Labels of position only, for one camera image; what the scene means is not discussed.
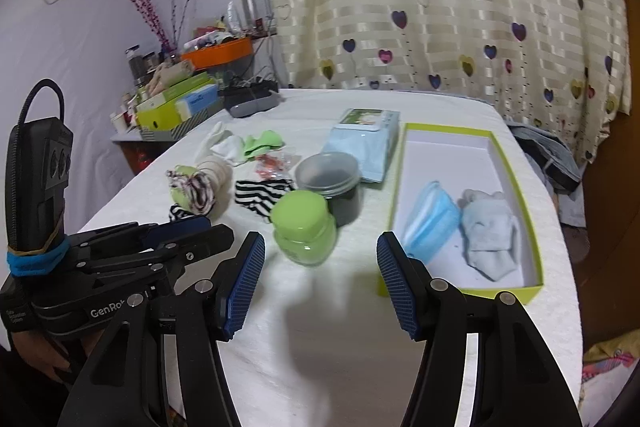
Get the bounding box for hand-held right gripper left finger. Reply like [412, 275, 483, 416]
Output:
[57, 231, 267, 427]

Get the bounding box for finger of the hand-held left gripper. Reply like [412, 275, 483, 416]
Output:
[75, 226, 236, 290]
[67, 214, 213, 258]

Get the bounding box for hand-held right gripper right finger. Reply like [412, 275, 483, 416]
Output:
[376, 231, 584, 427]

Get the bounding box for sock bundle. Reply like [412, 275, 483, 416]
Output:
[166, 157, 235, 214]

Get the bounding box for black white striped sock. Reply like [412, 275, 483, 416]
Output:
[235, 177, 296, 222]
[169, 204, 201, 223]

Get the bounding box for green plastic jar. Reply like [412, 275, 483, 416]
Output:
[270, 189, 338, 268]

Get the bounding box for orange item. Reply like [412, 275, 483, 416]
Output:
[252, 152, 296, 182]

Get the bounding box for dark jar with clear lid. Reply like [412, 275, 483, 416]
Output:
[294, 153, 362, 228]

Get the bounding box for lime green cardboard box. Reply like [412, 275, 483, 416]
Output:
[376, 123, 545, 305]

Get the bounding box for pale blue wet wipes packet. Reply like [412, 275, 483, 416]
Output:
[320, 108, 402, 184]

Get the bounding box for person's left hand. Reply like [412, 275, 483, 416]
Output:
[7, 332, 98, 388]

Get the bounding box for blue face mask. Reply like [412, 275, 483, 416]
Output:
[402, 180, 462, 264]

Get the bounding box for striped storage box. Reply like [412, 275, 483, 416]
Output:
[140, 107, 226, 142]

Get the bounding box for white table cover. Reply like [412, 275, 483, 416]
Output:
[65, 88, 586, 427]

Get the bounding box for light blue sock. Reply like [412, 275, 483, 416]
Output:
[457, 188, 521, 283]

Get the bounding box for yellow green carton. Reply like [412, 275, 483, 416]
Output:
[135, 72, 218, 132]

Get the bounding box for light green sock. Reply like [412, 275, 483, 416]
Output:
[242, 129, 287, 158]

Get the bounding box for blue tissue packet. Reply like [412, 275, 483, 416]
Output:
[175, 86, 223, 122]

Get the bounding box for glass jar with dark lid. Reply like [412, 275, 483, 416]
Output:
[125, 46, 147, 84]

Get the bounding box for grey black electronic device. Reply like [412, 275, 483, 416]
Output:
[220, 79, 281, 118]

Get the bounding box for beige cloth bundle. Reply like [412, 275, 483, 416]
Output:
[149, 61, 195, 94]

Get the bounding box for orange tray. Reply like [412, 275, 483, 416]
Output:
[180, 38, 252, 70]

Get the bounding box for pile of small packets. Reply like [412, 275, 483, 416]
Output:
[182, 19, 251, 50]

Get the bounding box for floral printed cloth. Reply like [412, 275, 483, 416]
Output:
[582, 342, 637, 414]

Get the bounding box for heart print curtain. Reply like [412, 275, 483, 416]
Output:
[255, 0, 633, 168]

